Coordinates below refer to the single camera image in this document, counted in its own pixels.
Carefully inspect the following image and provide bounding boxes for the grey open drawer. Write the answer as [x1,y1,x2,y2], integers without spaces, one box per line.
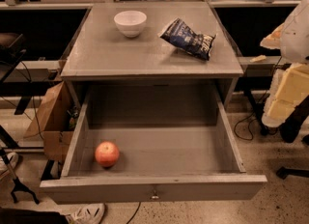
[41,84,267,204]

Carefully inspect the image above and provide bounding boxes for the white ceramic bowl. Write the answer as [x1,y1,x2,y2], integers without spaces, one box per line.
[114,11,147,38]

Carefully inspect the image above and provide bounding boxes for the brown cardboard box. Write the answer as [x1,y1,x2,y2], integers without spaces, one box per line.
[24,82,73,161]

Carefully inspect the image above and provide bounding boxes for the black tripod stand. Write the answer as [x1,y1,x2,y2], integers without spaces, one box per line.
[0,148,40,205]

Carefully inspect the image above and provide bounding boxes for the grey cabinet counter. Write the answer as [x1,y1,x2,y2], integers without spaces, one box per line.
[61,1,243,104]

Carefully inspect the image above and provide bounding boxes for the black chair at left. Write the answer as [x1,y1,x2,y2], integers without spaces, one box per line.
[0,33,26,83]

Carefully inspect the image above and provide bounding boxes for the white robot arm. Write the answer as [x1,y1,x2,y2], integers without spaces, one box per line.
[260,0,309,127]

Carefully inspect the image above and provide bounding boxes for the metal drawer knob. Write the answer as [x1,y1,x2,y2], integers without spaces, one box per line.
[150,190,159,201]

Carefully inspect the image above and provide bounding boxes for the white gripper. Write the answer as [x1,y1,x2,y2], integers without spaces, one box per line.
[260,24,309,127]

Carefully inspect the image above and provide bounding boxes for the red apple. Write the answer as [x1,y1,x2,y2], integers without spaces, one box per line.
[95,141,120,167]

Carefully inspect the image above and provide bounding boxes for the yellow foam scrap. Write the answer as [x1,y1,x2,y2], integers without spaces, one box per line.
[250,55,267,63]

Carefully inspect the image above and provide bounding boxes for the blue chip bag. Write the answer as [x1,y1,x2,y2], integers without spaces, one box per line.
[158,18,215,61]

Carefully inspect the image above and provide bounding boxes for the white sneaker front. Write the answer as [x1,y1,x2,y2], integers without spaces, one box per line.
[66,203,105,224]

